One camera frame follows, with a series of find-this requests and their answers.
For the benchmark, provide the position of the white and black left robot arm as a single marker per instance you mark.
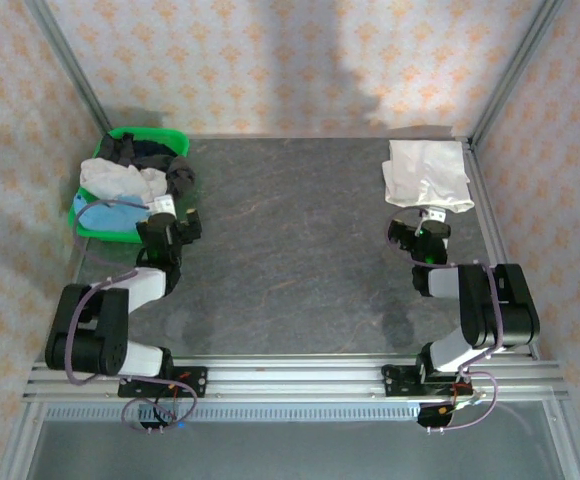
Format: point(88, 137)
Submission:
point(145, 285)

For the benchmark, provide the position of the aluminium lower frame leg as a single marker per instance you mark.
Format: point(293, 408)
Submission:
point(20, 440)
point(565, 440)

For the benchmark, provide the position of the aluminium mounting rail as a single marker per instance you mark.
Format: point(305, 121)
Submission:
point(295, 380)

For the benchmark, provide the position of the light blue t-shirt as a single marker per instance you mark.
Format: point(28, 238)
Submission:
point(105, 217)

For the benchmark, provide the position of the green plastic laundry basket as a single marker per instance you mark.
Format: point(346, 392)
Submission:
point(87, 231)

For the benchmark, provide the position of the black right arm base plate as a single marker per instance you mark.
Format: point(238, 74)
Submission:
point(395, 382)

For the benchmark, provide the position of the black controller box orange connector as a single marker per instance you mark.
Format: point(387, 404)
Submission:
point(432, 415)

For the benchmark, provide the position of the aluminium table side rail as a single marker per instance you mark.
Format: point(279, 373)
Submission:
point(490, 225)

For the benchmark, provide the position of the crumpled white t-shirt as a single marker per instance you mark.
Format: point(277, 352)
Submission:
point(115, 180)

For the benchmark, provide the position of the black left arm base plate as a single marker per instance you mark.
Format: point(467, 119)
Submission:
point(195, 382)

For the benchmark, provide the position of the white t-shirt with black print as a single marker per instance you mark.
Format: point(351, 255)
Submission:
point(420, 170)

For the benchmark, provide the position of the aluminium frame post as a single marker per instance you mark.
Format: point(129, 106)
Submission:
point(70, 65)
point(515, 65)

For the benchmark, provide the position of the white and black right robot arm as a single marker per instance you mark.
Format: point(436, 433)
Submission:
point(445, 282)

